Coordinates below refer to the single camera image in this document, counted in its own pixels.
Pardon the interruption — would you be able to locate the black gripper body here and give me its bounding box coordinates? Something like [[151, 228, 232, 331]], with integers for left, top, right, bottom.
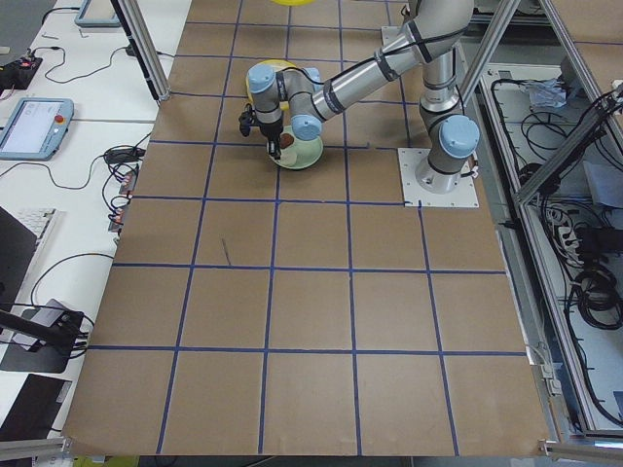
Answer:
[[255, 109, 283, 144]]

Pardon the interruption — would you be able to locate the white bun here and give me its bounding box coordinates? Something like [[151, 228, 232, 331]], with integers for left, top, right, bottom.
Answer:
[[280, 152, 298, 167]]

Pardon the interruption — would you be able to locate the yellow steamer layer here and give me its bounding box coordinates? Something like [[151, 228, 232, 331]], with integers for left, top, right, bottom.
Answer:
[[272, 0, 315, 7], [245, 59, 295, 102]]

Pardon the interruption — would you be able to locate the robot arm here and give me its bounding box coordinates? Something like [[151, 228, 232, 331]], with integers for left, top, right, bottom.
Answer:
[[238, 1, 480, 195]]

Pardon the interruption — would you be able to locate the dark red bun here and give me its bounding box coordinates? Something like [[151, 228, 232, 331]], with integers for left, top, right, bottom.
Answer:
[[279, 133, 295, 149]]

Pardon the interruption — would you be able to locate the light green plate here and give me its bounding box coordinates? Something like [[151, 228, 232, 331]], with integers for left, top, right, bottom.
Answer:
[[270, 126, 324, 170]]

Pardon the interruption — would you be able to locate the teach pendant tablet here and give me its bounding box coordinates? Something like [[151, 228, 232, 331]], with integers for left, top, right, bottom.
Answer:
[[1, 97, 74, 162]]

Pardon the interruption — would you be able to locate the white keyboard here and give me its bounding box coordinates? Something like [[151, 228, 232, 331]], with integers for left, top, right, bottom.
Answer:
[[16, 207, 60, 249]]

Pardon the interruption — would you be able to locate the white power strip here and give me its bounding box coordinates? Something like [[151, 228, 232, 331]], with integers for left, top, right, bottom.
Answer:
[[546, 207, 582, 268]]

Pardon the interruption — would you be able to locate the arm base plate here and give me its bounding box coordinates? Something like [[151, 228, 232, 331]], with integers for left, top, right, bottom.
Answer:
[[397, 148, 479, 209]]

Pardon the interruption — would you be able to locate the black cable bundle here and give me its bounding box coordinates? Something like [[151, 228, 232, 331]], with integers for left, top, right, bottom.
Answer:
[[564, 262, 623, 332]]

